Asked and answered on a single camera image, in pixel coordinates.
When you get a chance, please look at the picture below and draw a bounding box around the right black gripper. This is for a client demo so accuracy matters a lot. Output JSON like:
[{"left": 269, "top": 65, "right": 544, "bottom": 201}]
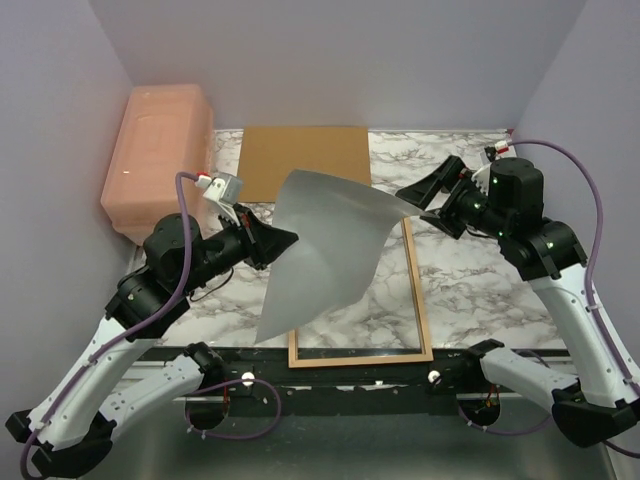
[{"left": 396, "top": 154, "right": 511, "bottom": 239}]

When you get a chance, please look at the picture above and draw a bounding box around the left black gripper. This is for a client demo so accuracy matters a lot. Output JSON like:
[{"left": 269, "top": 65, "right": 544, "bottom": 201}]
[{"left": 179, "top": 204, "right": 300, "bottom": 295}]

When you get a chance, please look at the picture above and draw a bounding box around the photo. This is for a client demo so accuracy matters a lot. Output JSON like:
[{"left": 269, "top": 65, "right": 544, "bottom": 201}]
[{"left": 255, "top": 170, "right": 422, "bottom": 343}]

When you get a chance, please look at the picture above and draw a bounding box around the brown frame backing board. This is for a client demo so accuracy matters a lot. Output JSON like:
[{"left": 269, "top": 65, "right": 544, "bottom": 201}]
[{"left": 237, "top": 126, "right": 372, "bottom": 203}]

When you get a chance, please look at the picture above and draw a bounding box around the clear acrylic glass sheet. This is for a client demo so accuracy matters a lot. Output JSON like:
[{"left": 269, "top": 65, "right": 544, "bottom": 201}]
[{"left": 297, "top": 223, "right": 420, "bottom": 359}]

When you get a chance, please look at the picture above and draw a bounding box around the brown wooden picture frame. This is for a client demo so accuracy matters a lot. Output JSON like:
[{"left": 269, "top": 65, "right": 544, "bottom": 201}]
[{"left": 288, "top": 218, "right": 433, "bottom": 369}]

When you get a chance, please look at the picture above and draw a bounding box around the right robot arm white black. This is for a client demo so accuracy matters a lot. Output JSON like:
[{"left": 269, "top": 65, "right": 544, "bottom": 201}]
[{"left": 396, "top": 156, "right": 639, "bottom": 448}]

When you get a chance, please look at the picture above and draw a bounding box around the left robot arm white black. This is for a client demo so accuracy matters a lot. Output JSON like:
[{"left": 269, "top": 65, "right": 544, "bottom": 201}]
[{"left": 5, "top": 207, "right": 298, "bottom": 479}]

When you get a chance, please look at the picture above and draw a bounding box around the pink plastic storage box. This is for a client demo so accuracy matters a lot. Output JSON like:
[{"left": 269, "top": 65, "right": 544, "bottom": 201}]
[{"left": 101, "top": 84, "right": 214, "bottom": 245}]

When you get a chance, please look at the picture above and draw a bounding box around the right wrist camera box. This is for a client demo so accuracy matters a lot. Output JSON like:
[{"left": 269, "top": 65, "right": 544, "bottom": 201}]
[{"left": 471, "top": 140, "right": 510, "bottom": 195}]

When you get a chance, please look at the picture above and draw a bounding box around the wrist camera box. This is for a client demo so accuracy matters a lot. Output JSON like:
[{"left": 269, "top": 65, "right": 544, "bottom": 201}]
[
  {"left": 195, "top": 173, "right": 243, "bottom": 225},
  {"left": 471, "top": 140, "right": 510, "bottom": 195}
]

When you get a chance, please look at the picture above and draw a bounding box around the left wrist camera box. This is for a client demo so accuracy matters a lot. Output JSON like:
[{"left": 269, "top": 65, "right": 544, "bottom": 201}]
[{"left": 195, "top": 173, "right": 243, "bottom": 225}]

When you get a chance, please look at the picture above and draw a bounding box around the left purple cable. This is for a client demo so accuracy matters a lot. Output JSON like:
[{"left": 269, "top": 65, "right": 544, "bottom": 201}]
[{"left": 19, "top": 172, "right": 284, "bottom": 480}]

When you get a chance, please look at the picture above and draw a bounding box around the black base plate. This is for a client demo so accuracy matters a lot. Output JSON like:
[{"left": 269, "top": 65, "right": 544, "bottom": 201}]
[{"left": 129, "top": 344, "right": 571, "bottom": 416}]

